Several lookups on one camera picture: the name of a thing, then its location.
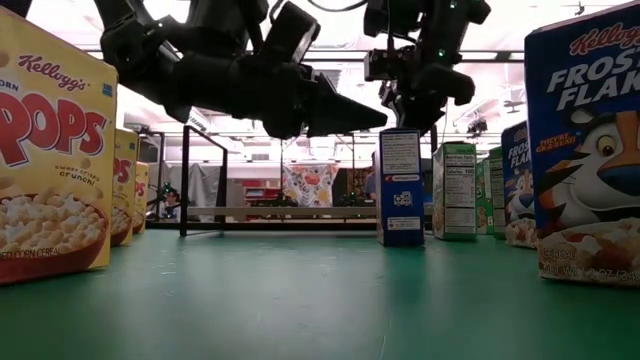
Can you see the black metal table frame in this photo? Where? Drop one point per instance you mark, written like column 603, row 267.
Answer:
column 275, row 226

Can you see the yellow Corn Pops cereal box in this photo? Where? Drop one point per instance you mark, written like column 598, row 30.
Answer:
column 55, row 150
column 125, row 190
column 142, row 200

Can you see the grey draped cover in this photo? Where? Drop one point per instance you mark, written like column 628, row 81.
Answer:
column 205, row 185

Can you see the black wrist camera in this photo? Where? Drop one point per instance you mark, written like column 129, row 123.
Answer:
column 390, row 64
column 290, row 32

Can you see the green table mat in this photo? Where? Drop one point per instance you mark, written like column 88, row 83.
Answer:
column 300, row 300

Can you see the wooden shelf board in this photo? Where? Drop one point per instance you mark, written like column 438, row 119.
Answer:
column 280, row 212

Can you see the black ceiling-hung device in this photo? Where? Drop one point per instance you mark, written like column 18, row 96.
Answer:
column 477, row 127

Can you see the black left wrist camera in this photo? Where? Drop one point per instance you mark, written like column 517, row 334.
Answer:
column 290, row 32

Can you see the person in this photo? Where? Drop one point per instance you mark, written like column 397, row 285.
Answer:
column 371, row 182
column 172, row 202

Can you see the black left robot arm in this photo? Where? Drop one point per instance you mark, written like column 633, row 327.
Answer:
column 150, row 45

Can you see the blue Frosted Flakes cereal box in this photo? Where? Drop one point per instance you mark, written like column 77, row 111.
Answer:
column 400, row 200
column 585, row 150
column 520, row 190

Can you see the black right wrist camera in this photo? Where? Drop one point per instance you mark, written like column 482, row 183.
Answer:
column 390, row 64

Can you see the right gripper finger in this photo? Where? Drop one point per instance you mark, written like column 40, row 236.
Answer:
column 440, row 87

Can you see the black metal shelf end frame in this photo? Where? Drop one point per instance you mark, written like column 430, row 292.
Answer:
column 433, row 136
column 183, row 190

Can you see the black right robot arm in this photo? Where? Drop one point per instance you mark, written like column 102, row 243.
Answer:
column 395, row 15

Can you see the floral patterned cloth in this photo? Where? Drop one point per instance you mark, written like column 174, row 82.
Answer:
column 310, row 185

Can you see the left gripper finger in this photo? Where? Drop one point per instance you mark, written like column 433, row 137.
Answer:
column 340, row 112

